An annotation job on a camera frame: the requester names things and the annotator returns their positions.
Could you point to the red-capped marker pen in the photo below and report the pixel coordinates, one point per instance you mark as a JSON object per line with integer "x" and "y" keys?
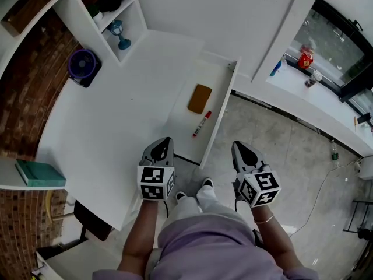
{"x": 201, "y": 124}

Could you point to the small white table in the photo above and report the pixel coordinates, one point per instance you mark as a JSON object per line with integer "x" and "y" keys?
{"x": 81, "y": 261}

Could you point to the person's lilac shirt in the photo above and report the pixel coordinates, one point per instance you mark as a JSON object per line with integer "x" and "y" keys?
{"x": 209, "y": 249}

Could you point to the black framed window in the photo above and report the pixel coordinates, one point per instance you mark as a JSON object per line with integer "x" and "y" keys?
{"x": 329, "y": 39}

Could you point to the teal lantern ornament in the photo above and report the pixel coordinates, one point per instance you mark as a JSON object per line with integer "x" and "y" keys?
{"x": 119, "y": 35}

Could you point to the teal book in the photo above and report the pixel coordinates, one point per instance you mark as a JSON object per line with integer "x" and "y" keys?
{"x": 43, "y": 174}

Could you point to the red jar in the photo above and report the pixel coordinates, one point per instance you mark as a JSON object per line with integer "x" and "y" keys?
{"x": 306, "y": 60}

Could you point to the wooden chair dark seat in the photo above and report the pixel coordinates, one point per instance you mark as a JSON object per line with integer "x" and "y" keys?
{"x": 93, "y": 220}

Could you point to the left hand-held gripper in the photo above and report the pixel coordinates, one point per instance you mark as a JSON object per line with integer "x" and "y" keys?
{"x": 153, "y": 182}

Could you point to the black pouch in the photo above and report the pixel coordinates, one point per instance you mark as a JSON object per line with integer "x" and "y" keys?
{"x": 112, "y": 1}

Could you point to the black metal rack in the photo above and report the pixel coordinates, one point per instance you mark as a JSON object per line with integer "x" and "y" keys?
{"x": 360, "y": 217}

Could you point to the person's left shoe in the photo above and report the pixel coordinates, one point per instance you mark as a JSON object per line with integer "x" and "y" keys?
{"x": 180, "y": 195}

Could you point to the purple round fan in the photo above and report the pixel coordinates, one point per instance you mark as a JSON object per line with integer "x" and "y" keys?
{"x": 83, "y": 67}

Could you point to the white patterned cup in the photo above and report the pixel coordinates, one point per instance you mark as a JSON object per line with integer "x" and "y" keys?
{"x": 313, "y": 79}

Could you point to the person's right shoe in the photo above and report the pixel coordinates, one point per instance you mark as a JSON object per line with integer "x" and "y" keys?
{"x": 207, "y": 182}

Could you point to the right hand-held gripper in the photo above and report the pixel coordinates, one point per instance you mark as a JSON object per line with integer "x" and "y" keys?
{"x": 260, "y": 188}

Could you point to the white hutch shelf unit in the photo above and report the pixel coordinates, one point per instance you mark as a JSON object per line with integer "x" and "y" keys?
{"x": 137, "y": 7}

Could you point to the person's right forearm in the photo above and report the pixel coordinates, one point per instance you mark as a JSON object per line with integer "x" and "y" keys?
{"x": 277, "y": 241}

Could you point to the person's light trousers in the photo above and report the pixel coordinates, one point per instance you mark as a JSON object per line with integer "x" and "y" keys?
{"x": 204, "y": 206}

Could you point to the white box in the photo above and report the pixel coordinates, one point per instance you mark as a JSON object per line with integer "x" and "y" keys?
{"x": 367, "y": 168}

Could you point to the brown felt eraser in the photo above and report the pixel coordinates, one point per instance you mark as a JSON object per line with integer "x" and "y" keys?
{"x": 199, "y": 99}

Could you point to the person's left forearm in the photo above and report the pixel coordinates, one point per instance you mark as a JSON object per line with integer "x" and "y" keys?
{"x": 140, "y": 235}

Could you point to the person's shoe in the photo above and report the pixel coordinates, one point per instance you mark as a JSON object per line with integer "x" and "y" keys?
{"x": 207, "y": 182}
{"x": 180, "y": 195}

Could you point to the orange pen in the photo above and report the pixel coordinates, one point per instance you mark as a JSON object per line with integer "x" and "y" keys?
{"x": 355, "y": 124}

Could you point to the white drawer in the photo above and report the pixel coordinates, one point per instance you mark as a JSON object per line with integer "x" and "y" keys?
{"x": 204, "y": 69}

